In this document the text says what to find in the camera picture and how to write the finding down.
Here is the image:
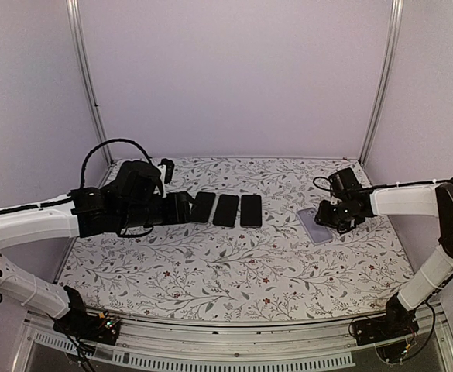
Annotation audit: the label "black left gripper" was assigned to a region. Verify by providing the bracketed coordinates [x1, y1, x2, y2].
[119, 190, 201, 229]

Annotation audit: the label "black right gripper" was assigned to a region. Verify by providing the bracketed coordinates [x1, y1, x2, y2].
[314, 200, 359, 232]

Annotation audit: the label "lavender white phone case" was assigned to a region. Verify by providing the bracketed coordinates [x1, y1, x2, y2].
[297, 208, 333, 245]

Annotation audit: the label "black smartphone with white edge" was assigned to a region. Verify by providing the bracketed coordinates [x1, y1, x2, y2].
[190, 191, 216, 224]

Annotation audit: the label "black smartphone corner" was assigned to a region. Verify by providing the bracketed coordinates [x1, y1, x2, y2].
[212, 195, 240, 228]

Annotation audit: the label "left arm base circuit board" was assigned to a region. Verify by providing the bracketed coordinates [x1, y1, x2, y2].
[53, 285, 121, 346]

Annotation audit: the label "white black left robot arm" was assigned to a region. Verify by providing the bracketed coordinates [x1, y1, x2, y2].
[0, 160, 194, 336]

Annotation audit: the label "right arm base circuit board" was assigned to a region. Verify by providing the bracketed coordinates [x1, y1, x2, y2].
[348, 294, 436, 366]

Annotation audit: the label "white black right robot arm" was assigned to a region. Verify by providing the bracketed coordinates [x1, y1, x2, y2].
[314, 169, 453, 338]

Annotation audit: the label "floral patterned table mat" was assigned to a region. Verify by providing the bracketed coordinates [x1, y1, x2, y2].
[59, 158, 413, 322]

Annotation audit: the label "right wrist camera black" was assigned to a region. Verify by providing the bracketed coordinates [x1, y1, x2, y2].
[328, 167, 362, 195]

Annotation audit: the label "black right camera cable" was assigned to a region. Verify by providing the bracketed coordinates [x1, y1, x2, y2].
[312, 176, 453, 195]

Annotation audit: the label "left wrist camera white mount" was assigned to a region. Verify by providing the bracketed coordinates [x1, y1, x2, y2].
[154, 158, 175, 198]

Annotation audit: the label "black sleeved left camera cable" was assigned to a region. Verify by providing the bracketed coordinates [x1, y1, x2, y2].
[79, 137, 153, 191]

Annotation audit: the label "aluminium front rail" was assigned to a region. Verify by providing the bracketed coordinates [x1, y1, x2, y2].
[12, 303, 453, 371]

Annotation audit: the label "right aluminium frame post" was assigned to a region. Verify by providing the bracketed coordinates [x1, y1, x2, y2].
[359, 0, 403, 167]

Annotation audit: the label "aluminium frame post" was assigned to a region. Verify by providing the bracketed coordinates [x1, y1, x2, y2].
[359, 0, 403, 167]
[65, 0, 114, 166]

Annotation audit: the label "left aluminium frame post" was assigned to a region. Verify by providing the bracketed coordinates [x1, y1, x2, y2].
[65, 0, 114, 166]

